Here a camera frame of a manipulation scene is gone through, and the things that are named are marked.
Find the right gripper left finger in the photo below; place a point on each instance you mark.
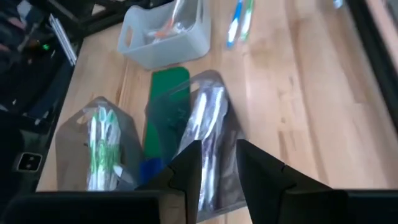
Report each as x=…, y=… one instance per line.
x=189, y=174

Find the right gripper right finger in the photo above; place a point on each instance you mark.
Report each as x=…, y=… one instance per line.
x=261, y=180

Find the orange toothbrush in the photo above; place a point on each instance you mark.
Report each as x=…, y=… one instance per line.
x=177, y=9
x=164, y=31

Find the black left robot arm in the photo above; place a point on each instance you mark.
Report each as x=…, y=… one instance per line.
x=34, y=62

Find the transparent grey plastic bin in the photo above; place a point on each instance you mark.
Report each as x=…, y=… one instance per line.
x=233, y=130
x=71, y=149

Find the white plastic bin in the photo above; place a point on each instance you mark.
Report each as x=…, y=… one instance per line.
x=174, y=53

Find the blue wrapped toothbrush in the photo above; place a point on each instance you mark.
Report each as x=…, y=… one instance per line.
x=338, y=3
x=233, y=31

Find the silver aluminium extrusion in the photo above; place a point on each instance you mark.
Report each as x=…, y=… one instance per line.
x=63, y=40

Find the small grey camera box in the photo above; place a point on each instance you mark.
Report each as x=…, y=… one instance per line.
x=28, y=162

